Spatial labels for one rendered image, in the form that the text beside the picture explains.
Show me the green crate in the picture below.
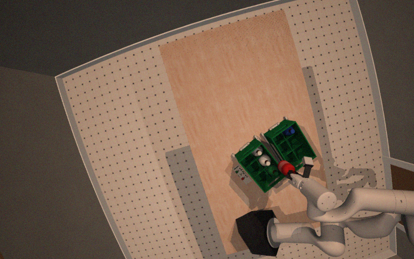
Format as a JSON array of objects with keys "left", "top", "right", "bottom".
[
  {"left": 264, "top": 120, "right": 314, "bottom": 167},
  {"left": 235, "top": 138, "right": 283, "bottom": 188}
]

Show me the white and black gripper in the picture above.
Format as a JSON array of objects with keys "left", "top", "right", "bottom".
[{"left": 286, "top": 170, "right": 306, "bottom": 189}]

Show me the white paper pick list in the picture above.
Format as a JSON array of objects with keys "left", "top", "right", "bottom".
[{"left": 233, "top": 165, "right": 251, "bottom": 185}]

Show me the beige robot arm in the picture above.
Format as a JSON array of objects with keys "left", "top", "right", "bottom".
[{"left": 267, "top": 156, "right": 414, "bottom": 257}]

